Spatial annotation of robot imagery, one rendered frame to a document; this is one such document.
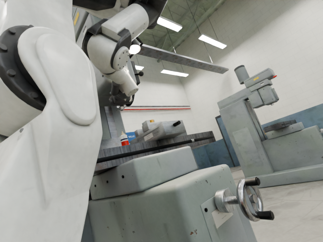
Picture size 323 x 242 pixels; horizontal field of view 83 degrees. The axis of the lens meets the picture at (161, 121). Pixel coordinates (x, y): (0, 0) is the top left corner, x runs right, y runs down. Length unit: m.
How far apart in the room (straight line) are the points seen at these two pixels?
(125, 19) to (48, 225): 0.56
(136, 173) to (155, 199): 0.12
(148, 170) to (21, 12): 0.57
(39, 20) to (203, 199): 0.60
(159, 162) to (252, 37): 7.42
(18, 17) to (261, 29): 7.73
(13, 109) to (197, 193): 0.51
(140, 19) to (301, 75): 6.74
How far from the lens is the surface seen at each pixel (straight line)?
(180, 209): 0.58
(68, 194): 0.28
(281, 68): 7.37
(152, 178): 0.72
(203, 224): 0.63
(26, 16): 0.40
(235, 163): 8.00
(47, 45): 0.30
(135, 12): 0.69
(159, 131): 0.93
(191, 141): 1.15
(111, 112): 1.47
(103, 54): 0.61
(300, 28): 7.54
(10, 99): 0.31
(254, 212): 0.64
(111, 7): 0.78
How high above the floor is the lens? 0.83
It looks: 14 degrees up
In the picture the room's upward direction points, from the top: 17 degrees counter-clockwise
